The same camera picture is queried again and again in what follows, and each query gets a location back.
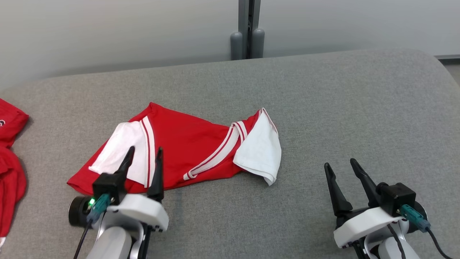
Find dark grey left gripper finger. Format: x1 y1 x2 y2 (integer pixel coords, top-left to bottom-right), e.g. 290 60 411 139
114 146 135 177
147 147 165 203

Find left green plug black cable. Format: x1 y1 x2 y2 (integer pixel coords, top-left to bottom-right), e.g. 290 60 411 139
74 194 111 259

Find right green plug black cable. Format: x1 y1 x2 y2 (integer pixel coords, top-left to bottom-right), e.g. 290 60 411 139
400 204 454 259

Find grey partition post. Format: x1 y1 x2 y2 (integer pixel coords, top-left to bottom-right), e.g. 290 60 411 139
238 0 262 60

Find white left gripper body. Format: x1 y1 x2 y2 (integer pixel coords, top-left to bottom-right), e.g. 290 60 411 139
106 194 169 232

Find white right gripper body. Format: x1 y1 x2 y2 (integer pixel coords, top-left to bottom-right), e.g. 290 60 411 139
333 207 405 249

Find red shorts with white stripe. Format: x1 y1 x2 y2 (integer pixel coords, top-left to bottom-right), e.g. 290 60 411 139
0 98 30 249

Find green plug black cable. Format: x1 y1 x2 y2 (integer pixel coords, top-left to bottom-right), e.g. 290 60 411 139
400 204 454 259
74 194 111 259

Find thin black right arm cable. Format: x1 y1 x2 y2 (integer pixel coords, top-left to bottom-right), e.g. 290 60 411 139
387 223 406 259

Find red white baseball jersey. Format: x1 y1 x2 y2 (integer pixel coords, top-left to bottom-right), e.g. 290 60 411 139
67 102 282 196

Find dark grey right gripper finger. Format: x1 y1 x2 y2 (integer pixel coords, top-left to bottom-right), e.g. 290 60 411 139
350 158 381 208
324 163 353 216

